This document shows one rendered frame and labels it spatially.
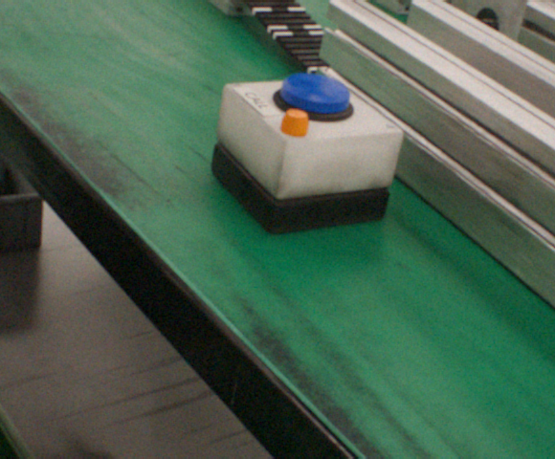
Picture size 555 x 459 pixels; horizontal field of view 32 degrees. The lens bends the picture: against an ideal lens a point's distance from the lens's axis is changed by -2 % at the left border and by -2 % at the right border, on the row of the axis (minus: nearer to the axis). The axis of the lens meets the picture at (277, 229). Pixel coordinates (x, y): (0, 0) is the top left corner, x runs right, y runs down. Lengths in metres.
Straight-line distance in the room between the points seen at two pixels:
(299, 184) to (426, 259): 0.09
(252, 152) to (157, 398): 0.77
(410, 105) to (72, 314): 0.89
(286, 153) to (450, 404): 0.16
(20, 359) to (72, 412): 0.13
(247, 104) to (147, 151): 0.09
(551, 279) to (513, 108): 0.10
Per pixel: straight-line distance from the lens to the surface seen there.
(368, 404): 0.45
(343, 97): 0.57
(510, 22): 0.84
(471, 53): 0.70
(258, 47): 0.84
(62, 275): 1.52
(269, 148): 0.55
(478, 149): 0.59
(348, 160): 0.56
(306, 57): 0.80
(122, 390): 1.31
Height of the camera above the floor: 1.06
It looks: 29 degrees down
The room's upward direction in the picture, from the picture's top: 10 degrees clockwise
